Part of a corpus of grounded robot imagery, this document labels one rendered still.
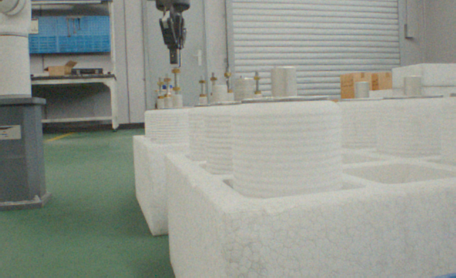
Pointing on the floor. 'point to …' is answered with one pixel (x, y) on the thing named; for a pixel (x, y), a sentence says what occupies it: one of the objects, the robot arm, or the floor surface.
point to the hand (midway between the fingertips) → (174, 58)
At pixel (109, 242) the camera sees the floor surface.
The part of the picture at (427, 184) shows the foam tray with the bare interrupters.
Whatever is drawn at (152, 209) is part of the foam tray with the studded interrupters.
